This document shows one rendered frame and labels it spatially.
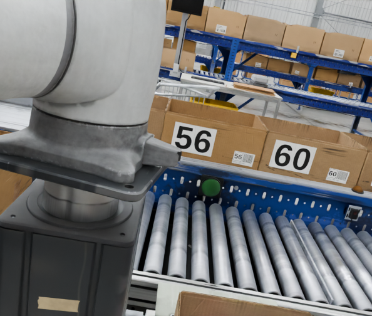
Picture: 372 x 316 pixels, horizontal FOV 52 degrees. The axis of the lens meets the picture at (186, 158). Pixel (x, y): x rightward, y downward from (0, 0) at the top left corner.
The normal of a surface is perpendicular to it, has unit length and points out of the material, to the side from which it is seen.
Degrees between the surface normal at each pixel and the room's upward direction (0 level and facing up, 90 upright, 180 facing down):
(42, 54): 105
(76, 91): 123
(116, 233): 0
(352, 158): 90
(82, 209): 88
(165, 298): 0
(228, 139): 90
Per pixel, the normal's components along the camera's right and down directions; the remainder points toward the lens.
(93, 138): 0.24, 0.22
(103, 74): 0.64, 0.51
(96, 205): 0.59, 0.34
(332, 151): -0.01, 0.32
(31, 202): 0.18, -0.93
